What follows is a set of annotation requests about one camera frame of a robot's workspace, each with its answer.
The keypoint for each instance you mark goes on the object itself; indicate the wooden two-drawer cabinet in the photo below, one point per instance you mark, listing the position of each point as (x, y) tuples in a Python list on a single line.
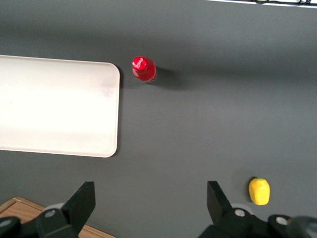
[(22, 210)]

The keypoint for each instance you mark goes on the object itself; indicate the white rectangular tray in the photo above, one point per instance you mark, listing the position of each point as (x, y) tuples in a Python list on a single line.
[(57, 106)]

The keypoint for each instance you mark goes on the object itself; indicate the yellow toy lemon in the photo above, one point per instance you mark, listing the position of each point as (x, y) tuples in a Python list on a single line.
[(259, 192)]

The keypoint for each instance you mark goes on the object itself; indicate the red coke bottle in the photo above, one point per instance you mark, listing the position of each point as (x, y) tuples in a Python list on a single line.
[(143, 70)]

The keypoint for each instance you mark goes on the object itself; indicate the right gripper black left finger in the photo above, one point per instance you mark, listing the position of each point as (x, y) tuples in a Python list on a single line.
[(79, 203)]

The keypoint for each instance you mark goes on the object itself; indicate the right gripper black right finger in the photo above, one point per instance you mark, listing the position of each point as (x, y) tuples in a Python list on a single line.
[(218, 205)]

